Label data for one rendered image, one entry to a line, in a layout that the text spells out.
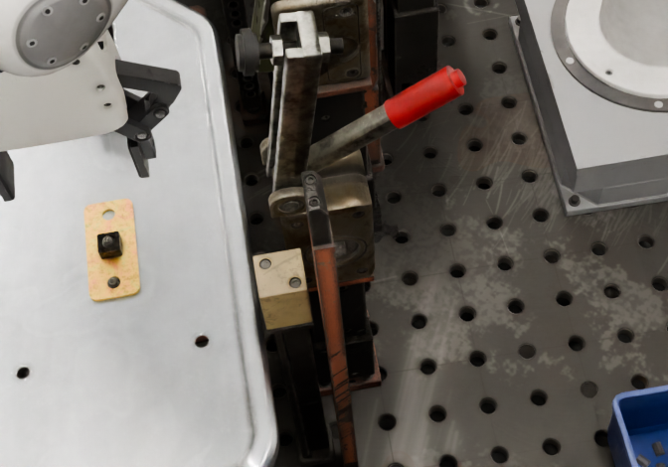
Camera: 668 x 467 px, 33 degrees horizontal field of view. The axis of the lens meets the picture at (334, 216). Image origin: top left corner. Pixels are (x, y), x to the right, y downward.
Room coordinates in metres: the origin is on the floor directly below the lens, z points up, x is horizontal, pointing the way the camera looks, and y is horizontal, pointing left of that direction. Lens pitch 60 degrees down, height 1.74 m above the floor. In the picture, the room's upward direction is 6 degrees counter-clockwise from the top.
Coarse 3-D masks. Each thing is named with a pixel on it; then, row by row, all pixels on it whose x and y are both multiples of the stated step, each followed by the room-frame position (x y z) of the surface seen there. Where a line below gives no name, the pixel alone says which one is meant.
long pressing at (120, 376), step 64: (128, 0) 0.67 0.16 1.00; (192, 64) 0.60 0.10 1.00; (192, 128) 0.53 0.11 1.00; (64, 192) 0.48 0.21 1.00; (128, 192) 0.48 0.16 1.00; (192, 192) 0.47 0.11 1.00; (0, 256) 0.43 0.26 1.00; (64, 256) 0.43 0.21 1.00; (192, 256) 0.41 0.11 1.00; (0, 320) 0.38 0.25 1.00; (64, 320) 0.37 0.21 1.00; (128, 320) 0.37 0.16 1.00; (192, 320) 0.36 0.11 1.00; (256, 320) 0.35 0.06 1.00; (0, 384) 0.33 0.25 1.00; (64, 384) 0.32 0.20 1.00; (128, 384) 0.32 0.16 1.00; (192, 384) 0.31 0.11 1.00; (256, 384) 0.30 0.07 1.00; (0, 448) 0.28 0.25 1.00; (64, 448) 0.27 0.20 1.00; (128, 448) 0.27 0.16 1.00; (192, 448) 0.26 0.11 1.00; (256, 448) 0.26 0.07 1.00
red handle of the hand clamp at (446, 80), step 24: (456, 72) 0.45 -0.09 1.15; (408, 96) 0.44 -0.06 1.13; (432, 96) 0.44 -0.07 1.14; (456, 96) 0.44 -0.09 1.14; (360, 120) 0.45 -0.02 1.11; (384, 120) 0.44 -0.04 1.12; (408, 120) 0.43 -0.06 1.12; (336, 144) 0.44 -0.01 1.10; (360, 144) 0.43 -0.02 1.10; (312, 168) 0.43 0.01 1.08
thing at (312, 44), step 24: (288, 24) 0.45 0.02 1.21; (312, 24) 0.45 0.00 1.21; (240, 48) 0.43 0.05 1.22; (264, 48) 0.44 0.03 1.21; (288, 48) 0.44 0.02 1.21; (312, 48) 0.43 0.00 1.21; (336, 48) 0.44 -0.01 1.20; (288, 72) 0.42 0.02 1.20; (312, 72) 0.42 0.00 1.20; (288, 96) 0.42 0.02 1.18; (312, 96) 0.42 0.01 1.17; (288, 120) 0.42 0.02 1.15; (312, 120) 0.42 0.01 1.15; (288, 144) 0.42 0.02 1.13; (288, 168) 0.42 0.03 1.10
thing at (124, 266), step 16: (96, 208) 0.46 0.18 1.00; (112, 208) 0.46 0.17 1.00; (128, 208) 0.46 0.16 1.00; (96, 224) 0.45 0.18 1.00; (112, 224) 0.45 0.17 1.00; (128, 224) 0.45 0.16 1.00; (96, 240) 0.43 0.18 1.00; (128, 240) 0.43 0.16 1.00; (96, 256) 0.42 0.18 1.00; (112, 256) 0.42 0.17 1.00; (128, 256) 0.42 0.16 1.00; (96, 272) 0.41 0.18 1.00; (112, 272) 0.41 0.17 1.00; (128, 272) 0.40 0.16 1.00; (96, 288) 0.39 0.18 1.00; (112, 288) 0.39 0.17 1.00; (128, 288) 0.39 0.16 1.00
